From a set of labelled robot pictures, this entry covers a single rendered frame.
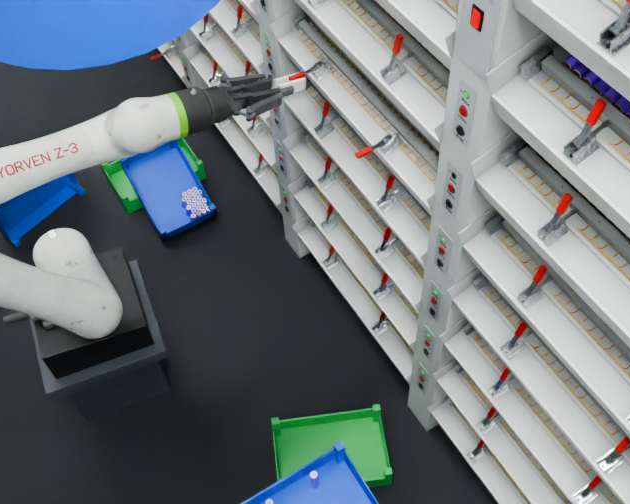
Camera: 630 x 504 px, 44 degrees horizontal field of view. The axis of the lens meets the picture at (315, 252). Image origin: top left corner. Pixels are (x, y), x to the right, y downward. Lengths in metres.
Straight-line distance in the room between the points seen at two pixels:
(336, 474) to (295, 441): 0.40
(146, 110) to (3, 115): 1.72
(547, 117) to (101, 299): 1.05
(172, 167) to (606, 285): 1.80
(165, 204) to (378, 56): 1.33
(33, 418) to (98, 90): 1.36
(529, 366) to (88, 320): 0.93
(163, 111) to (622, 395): 0.98
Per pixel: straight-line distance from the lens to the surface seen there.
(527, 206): 1.29
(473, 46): 1.17
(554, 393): 1.55
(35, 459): 2.37
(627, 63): 0.98
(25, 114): 3.21
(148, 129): 1.56
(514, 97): 1.18
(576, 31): 1.01
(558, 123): 1.15
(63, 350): 2.03
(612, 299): 1.22
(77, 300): 1.73
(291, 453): 2.21
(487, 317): 1.60
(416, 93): 1.44
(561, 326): 1.39
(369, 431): 2.23
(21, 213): 2.83
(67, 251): 1.88
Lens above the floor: 2.07
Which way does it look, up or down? 54 degrees down
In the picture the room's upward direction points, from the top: 4 degrees counter-clockwise
